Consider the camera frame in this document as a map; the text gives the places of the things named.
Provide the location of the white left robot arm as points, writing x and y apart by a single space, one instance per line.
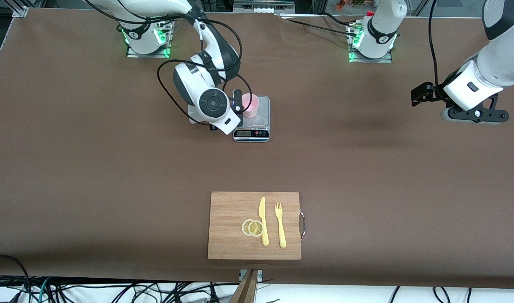
471 84

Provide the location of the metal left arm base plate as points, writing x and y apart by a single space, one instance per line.
385 60

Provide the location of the pink plastic cup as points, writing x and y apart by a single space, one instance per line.
252 107

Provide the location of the yellow plastic knife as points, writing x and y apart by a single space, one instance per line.
262 210

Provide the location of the white power strip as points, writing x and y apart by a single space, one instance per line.
267 9

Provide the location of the brown table cover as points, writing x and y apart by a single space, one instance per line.
366 189

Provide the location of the small metal bracket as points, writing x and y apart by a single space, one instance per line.
260 274

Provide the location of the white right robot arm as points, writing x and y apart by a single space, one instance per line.
210 103

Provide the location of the lemon slice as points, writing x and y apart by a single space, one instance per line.
255 228
244 227

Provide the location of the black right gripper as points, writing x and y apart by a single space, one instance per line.
238 101

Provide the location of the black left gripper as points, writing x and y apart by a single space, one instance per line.
437 93

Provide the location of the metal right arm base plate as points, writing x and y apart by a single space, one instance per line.
132 54

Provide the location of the silver digital kitchen scale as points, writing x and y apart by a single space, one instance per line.
264 120

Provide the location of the aluminium frame profile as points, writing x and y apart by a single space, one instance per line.
20 10

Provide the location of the wooden cutting board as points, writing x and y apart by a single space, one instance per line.
227 219

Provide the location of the wooden post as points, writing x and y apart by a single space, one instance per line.
247 290

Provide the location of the yellow plastic fork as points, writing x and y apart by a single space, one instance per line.
282 235

